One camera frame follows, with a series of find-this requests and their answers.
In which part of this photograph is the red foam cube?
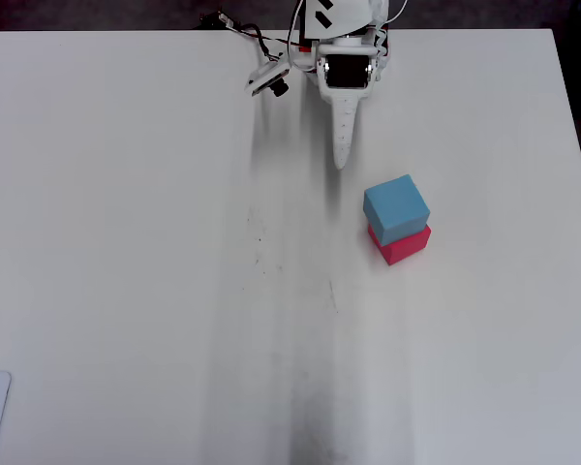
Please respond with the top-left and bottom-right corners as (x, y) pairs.
(367, 223), (433, 267)

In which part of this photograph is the white spiral cable wrap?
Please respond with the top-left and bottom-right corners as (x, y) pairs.
(372, 26), (391, 57)

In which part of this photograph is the black camera cable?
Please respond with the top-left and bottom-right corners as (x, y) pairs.
(199, 10), (277, 62)

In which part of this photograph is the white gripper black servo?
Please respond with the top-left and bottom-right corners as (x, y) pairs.
(316, 40), (387, 171)

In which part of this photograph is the red white black servo cable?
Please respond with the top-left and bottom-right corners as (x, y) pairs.
(288, 0), (307, 55)

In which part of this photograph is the blue foam cube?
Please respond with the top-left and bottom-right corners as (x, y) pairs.
(362, 174), (431, 245)

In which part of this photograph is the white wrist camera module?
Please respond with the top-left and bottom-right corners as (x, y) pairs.
(244, 58), (291, 98)

